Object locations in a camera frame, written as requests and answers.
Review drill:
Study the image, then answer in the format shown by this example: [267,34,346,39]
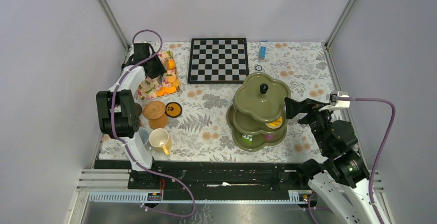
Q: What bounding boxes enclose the grey blue cup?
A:
[138,127,151,150]

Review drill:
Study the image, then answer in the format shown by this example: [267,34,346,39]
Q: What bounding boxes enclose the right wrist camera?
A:
[319,90,350,112]

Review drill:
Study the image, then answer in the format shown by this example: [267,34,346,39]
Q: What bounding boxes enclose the orange round bun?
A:
[166,60,176,71]

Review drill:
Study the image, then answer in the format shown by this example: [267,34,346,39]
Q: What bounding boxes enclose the kiwi purple cake slice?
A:
[264,134,275,141]

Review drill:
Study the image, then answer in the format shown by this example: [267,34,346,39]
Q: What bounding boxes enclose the orange pastry pieces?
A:
[157,78,180,97]

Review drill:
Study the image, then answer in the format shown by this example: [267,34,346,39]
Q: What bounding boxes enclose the black white chessboard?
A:
[187,38,249,84]

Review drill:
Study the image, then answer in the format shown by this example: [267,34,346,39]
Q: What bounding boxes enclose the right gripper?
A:
[283,96,336,153]

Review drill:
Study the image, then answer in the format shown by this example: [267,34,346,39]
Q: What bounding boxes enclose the round waffle biscuit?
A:
[167,75,178,84]

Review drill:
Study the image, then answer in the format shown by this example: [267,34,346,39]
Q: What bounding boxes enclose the floral pastry tray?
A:
[137,50,181,100]

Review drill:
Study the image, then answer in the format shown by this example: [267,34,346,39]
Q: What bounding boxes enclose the woven rattan coaster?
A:
[142,101,165,120]

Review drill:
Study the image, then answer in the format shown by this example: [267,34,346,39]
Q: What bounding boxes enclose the yellow handled mug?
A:
[148,128,172,156]

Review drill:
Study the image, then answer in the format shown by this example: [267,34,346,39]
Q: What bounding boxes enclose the orange round coaster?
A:
[149,113,169,130]

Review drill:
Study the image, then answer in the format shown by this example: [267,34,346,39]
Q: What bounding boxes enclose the blue rectangular block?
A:
[258,46,266,60]

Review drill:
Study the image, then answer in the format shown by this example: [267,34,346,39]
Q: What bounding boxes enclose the green three-tier serving stand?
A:
[226,72,291,152]

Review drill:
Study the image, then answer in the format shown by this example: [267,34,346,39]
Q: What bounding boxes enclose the black yellow smiley coaster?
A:
[165,102,182,118]

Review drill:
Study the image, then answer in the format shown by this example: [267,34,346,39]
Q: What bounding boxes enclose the green kiwi cake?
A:
[241,134,253,144]

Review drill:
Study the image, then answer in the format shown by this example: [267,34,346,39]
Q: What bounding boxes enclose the dark brown coaster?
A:
[135,103,143,115]

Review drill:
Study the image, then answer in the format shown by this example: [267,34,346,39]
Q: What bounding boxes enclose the yellow fruit tart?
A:
[265,117,283,129]

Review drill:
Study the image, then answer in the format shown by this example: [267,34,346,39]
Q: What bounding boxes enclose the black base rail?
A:
[94,159,342,203]

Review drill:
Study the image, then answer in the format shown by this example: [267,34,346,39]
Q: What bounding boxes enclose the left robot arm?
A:
[96,43,166,188]

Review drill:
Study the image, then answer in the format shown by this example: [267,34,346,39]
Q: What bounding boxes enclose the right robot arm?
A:
[284,92,396,223]

